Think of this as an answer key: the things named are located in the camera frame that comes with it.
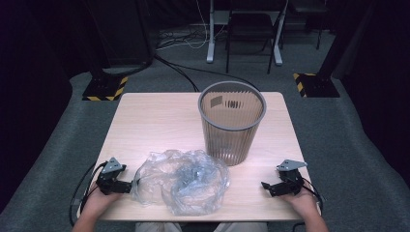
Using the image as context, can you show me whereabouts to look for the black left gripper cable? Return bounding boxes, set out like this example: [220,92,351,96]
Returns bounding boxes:
[68,160,109,227]

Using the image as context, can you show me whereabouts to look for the person's light trousers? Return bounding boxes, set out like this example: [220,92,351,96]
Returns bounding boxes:
[134,221,269,232]

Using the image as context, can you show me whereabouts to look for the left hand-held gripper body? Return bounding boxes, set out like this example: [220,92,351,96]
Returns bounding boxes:
[95,157,128,196]

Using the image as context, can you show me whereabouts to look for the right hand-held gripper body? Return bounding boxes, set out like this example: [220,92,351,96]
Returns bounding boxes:
[276,159,308,196]

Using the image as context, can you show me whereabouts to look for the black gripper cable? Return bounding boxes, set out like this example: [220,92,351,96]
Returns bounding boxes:
[68,160,109,227]
[290,177,325,232]

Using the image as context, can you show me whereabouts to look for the white desk leg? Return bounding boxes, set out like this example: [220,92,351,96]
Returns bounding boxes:
[205,0,217,64]
[272,0,290,67]

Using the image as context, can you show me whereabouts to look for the person's left hand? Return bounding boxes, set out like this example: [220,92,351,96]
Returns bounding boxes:
[81,182,122,218]

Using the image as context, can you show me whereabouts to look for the black chair with thin legs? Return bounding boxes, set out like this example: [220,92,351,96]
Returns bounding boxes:
[289,0,331,51]

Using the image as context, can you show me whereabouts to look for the clear plastic bag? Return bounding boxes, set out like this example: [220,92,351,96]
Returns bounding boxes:
[131,149,231,217]

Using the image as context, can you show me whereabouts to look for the black floor cable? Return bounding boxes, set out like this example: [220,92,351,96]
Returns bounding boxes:
[154,53,261,94]

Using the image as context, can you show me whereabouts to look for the striped black stand base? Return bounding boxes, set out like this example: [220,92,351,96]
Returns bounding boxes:
[81,74,130,102]
[292,72,341,99]

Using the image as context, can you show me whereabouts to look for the grey ribbed plastic waste bin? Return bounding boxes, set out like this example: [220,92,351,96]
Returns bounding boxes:
[197,80,268,167]

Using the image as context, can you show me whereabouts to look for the white floor cables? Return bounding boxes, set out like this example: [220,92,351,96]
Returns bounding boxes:
[156,0,227,51]

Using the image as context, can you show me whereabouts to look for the person's right hand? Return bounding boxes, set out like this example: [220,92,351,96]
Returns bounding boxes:
[280,185,321,220]

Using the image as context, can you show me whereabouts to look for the black folding chair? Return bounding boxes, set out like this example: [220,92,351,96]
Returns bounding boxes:
[224,0,285,75]

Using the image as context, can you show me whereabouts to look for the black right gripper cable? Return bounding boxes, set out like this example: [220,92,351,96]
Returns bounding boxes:
[290,177,325,232]

